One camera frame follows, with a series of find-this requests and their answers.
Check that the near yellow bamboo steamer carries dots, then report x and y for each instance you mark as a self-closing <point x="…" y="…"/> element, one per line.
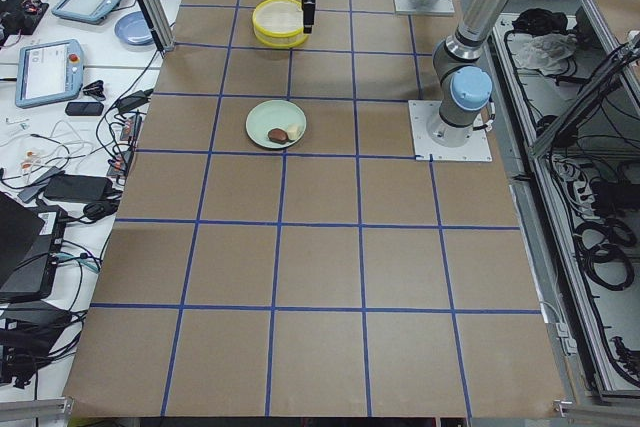
<point x="279" y="23"/>

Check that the white bun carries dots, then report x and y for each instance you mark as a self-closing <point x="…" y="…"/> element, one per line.
<point x="293" y="132"/>

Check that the blue plate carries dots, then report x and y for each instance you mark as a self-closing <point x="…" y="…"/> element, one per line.
<point x="132" y="29"/>

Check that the near teach pendant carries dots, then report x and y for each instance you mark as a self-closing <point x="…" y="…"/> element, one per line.
<point x="49" y="73"/>

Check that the black laptop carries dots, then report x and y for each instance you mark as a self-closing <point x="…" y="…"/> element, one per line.
<point x="31" y="238"/>

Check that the crumpled white cloth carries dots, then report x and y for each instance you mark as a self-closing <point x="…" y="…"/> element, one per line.
<point x="548" y="54"/>

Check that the mint green plate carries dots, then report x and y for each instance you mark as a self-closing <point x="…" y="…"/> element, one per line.
<point x="273" y="114"/>

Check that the brown bun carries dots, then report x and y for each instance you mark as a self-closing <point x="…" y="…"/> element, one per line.
<point x="278" y="136"/>

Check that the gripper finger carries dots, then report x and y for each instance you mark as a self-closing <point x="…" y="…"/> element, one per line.
<point x="308" y="9"/>

